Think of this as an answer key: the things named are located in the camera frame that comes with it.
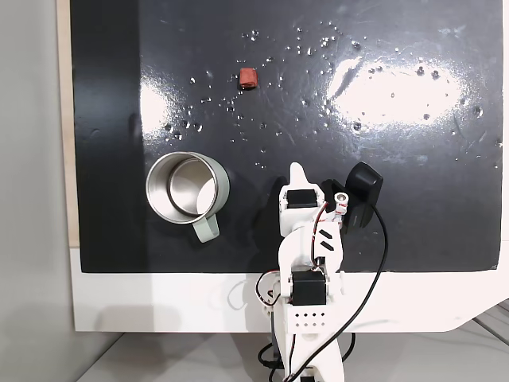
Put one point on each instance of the red cube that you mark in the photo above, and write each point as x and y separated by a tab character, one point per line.
248	78

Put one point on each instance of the black table mat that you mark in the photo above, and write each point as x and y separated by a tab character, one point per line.
278	119

